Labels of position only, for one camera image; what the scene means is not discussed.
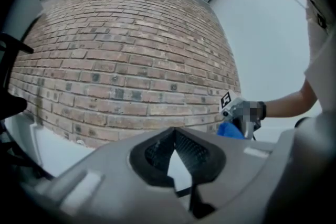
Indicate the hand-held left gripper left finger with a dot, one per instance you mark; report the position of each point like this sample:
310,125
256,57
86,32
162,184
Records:
155,157

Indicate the blue cloth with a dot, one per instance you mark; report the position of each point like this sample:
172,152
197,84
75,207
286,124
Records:
231,132

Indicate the person's white shirt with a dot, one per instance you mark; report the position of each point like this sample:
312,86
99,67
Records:
321,60

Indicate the person's right forearm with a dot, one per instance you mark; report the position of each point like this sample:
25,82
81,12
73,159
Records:
286,103

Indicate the black wristband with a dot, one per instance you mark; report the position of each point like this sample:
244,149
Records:
262,110

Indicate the black metal stand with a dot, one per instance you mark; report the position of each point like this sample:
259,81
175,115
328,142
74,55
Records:
15,43

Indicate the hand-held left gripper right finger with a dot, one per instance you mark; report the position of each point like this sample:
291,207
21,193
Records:
194,157

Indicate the person's right hand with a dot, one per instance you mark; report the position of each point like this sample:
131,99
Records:
251,110

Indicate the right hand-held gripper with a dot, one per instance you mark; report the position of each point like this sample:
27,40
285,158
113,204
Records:
232,110

